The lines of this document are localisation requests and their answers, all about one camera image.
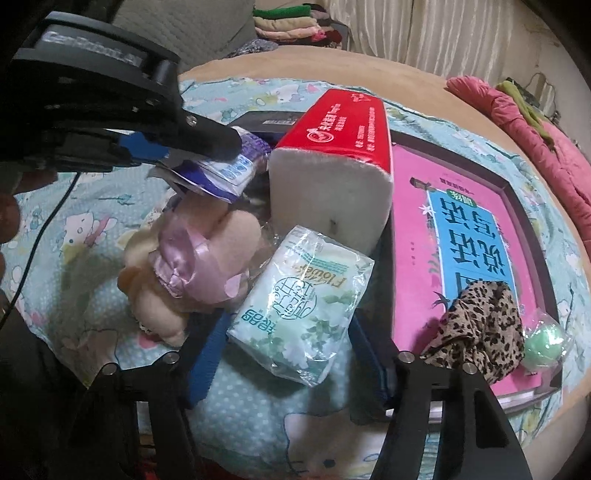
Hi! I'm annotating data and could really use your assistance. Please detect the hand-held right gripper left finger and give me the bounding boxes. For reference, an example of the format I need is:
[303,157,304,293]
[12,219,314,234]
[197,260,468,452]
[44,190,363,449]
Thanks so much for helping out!
[69,315,232,480]

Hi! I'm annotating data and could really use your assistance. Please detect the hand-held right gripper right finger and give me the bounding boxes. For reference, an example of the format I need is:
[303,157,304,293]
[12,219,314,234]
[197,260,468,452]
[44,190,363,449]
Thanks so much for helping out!
[346,316,532,480]

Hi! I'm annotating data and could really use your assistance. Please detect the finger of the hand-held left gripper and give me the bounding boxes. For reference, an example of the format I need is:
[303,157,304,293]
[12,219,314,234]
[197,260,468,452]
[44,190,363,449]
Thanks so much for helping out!
[108,130,175,168]
[177,108,243,160]

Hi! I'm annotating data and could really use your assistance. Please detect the purple tissue pack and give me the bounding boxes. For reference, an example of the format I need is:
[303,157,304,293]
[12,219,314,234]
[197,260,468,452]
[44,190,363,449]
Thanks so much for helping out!
[150,127,274,205]

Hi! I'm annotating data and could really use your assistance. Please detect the plush toy with pink ribbon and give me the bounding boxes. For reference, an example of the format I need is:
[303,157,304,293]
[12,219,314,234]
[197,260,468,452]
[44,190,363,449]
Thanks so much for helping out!
[117,198,269,348]

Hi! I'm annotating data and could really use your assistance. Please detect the green tissue pack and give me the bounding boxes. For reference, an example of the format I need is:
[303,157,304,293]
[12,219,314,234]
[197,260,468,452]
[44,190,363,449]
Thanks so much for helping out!
[226,224,376,387]

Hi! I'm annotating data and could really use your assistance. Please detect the person's left hand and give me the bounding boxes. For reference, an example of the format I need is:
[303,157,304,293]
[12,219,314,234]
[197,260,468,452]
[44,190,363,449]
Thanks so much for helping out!
[0,169,57,284]

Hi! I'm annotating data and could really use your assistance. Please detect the black box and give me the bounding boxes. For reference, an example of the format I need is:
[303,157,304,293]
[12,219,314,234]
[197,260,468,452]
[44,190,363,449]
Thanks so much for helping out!
[231,110,311,139]

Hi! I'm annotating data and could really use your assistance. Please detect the blue cartoon printed blanket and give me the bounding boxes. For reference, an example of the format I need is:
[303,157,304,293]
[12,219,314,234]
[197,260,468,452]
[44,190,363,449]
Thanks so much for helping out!
[0,78,579,480]

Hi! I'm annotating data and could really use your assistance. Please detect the dark patterned cloth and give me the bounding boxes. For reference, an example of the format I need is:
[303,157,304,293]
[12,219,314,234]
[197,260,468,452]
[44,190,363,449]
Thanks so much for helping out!
[228,38,279,59]

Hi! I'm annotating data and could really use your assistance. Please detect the leopard print scrunchie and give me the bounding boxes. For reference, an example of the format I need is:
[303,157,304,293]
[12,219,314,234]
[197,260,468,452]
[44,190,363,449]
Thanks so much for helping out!
[420,282,525,385]

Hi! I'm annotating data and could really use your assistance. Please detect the red tissue pack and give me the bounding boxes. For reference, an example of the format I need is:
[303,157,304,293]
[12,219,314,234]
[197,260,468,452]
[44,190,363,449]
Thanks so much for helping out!
[268,89,394,257]

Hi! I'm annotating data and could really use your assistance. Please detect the stack of folded clothes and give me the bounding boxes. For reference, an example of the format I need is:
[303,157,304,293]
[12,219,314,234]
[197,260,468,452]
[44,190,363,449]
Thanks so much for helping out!
[253,4,345,49]

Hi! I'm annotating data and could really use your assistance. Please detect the green ball in plastic wrap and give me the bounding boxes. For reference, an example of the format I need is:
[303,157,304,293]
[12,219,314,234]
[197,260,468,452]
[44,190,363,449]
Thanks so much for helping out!
[519,309,574,371]

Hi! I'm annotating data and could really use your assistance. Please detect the tan bed sheet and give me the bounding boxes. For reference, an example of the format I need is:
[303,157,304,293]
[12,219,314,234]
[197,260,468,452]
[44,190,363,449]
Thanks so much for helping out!
[178,44,591,252]

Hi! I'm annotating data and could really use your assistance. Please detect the white pleated curtain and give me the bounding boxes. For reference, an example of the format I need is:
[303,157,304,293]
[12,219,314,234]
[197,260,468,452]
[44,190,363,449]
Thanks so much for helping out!
[323,0,514,82]

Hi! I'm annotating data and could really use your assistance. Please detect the pink quilted jacket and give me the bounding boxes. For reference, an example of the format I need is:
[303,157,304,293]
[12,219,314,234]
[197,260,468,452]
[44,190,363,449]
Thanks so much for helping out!
[445,76,591,260]

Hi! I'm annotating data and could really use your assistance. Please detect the green cloth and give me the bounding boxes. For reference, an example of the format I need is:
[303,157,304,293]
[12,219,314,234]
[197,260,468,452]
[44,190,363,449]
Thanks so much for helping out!
[496,79,562,145]

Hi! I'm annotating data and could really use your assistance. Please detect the black cable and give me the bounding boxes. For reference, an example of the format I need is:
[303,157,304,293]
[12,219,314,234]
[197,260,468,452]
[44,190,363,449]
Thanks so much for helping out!
[0,172,82,329]

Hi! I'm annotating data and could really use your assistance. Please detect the white wire rack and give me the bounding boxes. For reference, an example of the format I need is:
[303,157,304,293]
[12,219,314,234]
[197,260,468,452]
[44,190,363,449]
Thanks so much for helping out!
[517,73,556,114]

